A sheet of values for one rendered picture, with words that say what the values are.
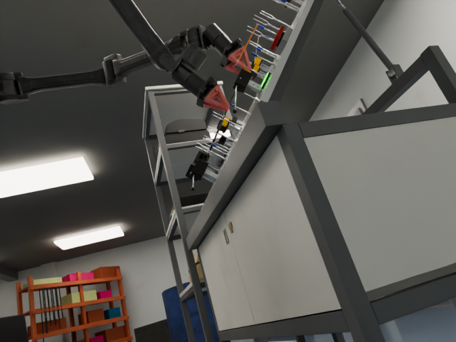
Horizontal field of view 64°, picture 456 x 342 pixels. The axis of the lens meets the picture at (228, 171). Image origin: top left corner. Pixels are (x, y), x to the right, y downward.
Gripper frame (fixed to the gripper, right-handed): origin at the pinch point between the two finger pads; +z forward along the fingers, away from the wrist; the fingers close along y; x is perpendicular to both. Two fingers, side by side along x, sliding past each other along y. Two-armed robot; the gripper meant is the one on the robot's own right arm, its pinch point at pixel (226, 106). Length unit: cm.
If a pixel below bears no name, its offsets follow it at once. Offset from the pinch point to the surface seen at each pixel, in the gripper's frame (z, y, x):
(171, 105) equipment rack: -50, 122, -40
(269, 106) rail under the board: 12.6, -31.1, 9.7
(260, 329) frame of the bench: 50, 18, 47
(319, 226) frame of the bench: 35, -34, 27
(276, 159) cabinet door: 21.0, -24.2, 16.0
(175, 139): -29, 106, -17
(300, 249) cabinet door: 37, -23, 30
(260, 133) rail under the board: 14.3, -28.4, 15.1
